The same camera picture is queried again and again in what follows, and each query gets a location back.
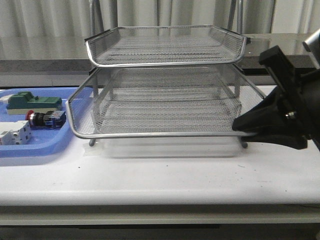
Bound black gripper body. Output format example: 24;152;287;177
258;45;320;148

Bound silver mesh tray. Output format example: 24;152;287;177
65;64;265;139
85;25;248;68
91;86;243;137

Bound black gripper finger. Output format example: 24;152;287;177
232;87;298;133
251;131;308;150

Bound small white part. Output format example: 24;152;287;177
0;94;13;105

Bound white circuit breaker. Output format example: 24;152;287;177
0;120;32;146

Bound red emergency push button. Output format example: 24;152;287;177
25;110;67;129

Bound green and beige switch block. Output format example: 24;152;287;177
6;91;63;115

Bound silver wire rack frame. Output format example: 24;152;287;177
88;0;249;149

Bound blue plastic tray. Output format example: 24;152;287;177
0;86;76;158

